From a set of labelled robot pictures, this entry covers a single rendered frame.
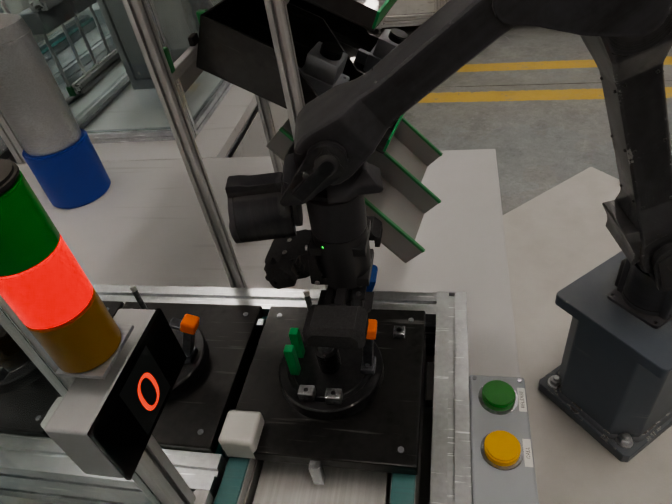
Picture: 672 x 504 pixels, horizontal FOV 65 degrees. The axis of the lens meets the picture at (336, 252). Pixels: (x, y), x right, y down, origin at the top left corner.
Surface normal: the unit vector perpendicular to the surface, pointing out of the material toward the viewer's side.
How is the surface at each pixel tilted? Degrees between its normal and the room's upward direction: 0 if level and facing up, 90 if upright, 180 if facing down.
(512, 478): 0
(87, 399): 0
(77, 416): 0
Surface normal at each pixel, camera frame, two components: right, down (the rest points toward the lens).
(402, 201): 0.56, -0.44
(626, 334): -0.14, -0.75
